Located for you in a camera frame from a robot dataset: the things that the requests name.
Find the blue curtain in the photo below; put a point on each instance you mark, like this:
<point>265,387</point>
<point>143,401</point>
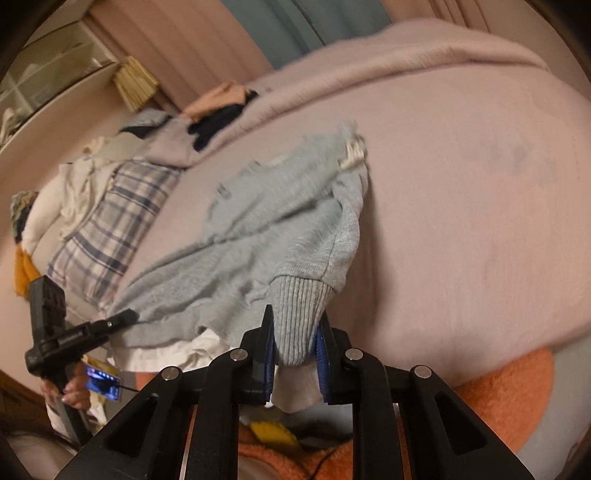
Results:
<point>300,23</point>

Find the folded navy garment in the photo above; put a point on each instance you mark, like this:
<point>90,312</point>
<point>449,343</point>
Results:
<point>217,122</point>

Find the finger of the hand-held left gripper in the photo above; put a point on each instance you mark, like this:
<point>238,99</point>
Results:
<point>115,321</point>

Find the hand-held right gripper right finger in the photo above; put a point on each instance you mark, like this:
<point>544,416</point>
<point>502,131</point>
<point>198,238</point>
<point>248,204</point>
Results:
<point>323,369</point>

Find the smartphone with lit screen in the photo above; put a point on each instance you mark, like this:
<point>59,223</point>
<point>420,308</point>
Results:
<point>104,381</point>

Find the grey printed sweatshirt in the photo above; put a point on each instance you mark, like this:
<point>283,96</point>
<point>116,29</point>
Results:
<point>277,221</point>

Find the pink duvet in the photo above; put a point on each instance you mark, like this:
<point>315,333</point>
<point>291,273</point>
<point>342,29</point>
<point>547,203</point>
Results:
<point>415,50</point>

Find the pink curtain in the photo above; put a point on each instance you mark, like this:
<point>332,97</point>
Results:
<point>452,11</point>
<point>184,41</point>

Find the person's left hand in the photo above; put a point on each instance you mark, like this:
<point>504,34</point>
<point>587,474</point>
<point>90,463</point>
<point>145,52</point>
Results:
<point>76,392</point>

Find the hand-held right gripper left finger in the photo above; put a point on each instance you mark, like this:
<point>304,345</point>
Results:
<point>269,364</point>

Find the folded peach garment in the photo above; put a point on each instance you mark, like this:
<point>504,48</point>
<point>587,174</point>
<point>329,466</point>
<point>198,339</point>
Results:
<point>217,99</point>

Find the blue plaid pillow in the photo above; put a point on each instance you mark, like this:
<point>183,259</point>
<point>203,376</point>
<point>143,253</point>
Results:
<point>106,230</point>

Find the white glass-door cabinet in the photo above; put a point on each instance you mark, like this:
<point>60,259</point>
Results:
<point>46,69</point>

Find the pleated yellow lamp shade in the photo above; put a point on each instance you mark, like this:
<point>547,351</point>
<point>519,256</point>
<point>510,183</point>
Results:
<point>136,83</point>

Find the grey pillow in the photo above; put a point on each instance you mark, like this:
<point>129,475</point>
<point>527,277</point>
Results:
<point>117,147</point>

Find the pile of white clothes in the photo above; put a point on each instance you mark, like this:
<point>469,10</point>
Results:
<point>51,203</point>

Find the orange fuzzy blanket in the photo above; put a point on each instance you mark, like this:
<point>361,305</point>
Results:
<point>498,401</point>

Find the multicoloured knitted cloth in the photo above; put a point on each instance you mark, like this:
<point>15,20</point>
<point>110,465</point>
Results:
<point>23,212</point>

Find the orange yellow cloth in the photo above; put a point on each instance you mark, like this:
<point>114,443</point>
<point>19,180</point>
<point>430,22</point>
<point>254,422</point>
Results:
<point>25,274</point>

